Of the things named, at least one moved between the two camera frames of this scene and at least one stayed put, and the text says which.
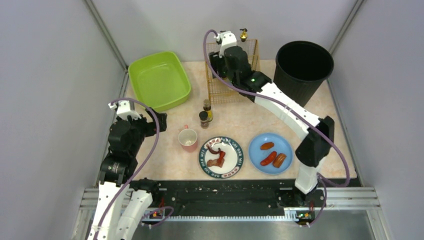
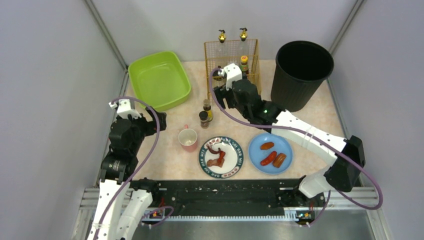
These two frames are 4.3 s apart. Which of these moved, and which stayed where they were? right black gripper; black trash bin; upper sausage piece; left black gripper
Moved: right black gripper
Stayed: upper sausage piece; left black gripper; black trash bin
